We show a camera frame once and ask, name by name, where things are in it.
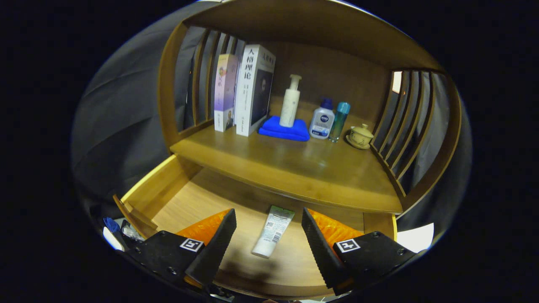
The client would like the wooden drawer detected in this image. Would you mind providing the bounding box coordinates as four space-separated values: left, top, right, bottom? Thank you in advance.
113 154 398 299

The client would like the blue folded cloth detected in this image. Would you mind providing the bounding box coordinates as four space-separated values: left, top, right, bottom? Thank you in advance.
258 116 311 142

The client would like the small blue object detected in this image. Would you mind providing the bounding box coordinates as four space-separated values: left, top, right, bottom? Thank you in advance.
103 217 123 234

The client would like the white tube green end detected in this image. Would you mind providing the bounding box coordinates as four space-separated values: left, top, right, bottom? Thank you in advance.
252 205 295 258

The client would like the white box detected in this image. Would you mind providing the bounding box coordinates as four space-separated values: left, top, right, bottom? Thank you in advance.
396 223 434 253

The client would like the white book with portrait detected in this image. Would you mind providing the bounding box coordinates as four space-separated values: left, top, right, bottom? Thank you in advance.
235 44 276 137

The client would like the wooden countertop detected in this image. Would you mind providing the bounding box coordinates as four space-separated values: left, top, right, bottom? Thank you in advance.
170 97 404 213

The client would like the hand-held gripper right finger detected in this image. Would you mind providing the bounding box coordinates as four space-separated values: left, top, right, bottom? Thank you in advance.
301 207 417 296

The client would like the cream lidded teacup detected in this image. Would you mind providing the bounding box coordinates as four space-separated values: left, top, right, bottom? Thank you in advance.
346 123 374 150

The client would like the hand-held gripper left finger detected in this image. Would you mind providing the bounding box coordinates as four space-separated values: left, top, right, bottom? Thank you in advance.
126 208 237 289

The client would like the brown wooden cabinet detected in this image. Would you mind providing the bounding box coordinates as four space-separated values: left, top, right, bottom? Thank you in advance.
157 0 463 219

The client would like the teal glass bottle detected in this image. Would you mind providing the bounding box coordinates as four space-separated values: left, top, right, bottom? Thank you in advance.
329 102 351 143

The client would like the white bottle blue pump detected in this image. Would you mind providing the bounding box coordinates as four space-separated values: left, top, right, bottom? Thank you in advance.
309 98 335 140

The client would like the purple book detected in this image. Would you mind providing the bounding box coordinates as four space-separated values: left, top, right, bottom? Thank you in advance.
214 53 239 133

